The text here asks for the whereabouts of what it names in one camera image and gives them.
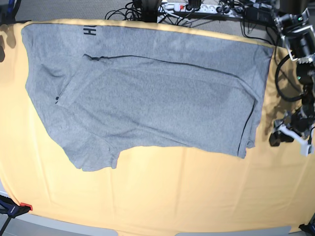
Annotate grey t-shirt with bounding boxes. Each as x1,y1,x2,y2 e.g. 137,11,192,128
21,24,273,171

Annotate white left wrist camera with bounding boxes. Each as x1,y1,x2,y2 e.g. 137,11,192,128
300,142,315,156

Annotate white power strip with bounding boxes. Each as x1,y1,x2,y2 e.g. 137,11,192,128
158,0,243,19

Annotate black power adapter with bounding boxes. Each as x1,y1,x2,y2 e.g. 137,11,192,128
243,7,275,27

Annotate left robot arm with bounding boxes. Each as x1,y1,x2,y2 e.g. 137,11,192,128
269,0,315,154

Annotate blue red table clamp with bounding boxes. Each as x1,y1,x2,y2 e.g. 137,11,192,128
0,195,33,218

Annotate black clamp right corner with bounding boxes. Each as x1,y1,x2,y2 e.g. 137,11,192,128
299,218,315,236

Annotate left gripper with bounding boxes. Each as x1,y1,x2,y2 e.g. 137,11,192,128
269,110,314,147

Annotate tangled black cables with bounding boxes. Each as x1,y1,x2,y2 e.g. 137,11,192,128
104,0,291,46

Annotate yellow table cloth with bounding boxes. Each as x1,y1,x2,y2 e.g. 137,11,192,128
0,24,315,236

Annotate black table post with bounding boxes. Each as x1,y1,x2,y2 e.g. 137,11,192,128
132,0,162,23

